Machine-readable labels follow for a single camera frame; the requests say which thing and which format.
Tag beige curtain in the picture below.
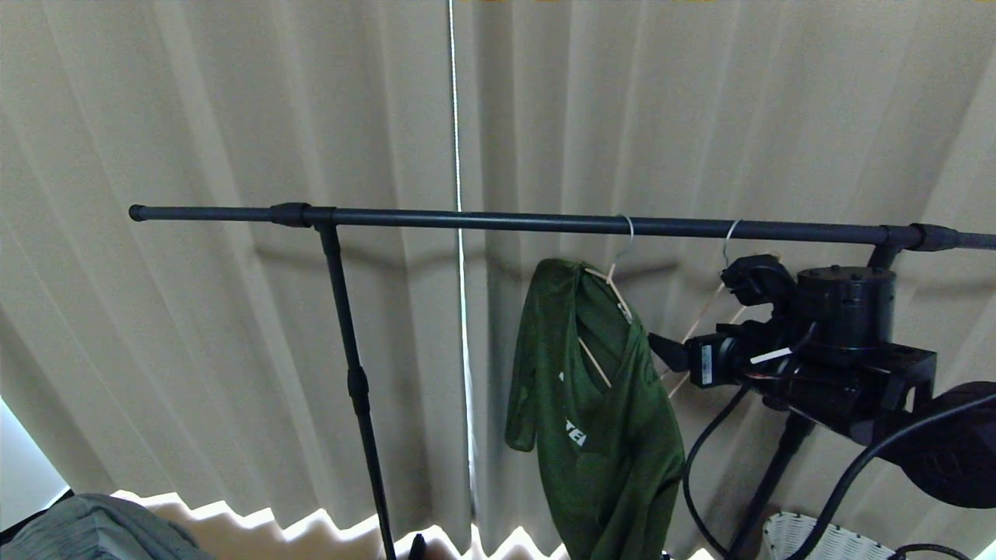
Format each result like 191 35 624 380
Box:
0 0 996 557

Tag pale grey shorts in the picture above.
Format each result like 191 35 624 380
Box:
0 494 215 560

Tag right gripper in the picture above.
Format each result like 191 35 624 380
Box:
685 331 787 390

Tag green long-sleeved shirt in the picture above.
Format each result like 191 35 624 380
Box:
504 258 686 560

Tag black cable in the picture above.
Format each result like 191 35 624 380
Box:
786 393 996 560
683 381 752 558

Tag white laundry basket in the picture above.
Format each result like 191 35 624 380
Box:
761 511 973 560

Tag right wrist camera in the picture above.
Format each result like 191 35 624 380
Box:
720 255 798 308

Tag black clothes rack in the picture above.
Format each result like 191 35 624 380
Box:
128 202 996 560

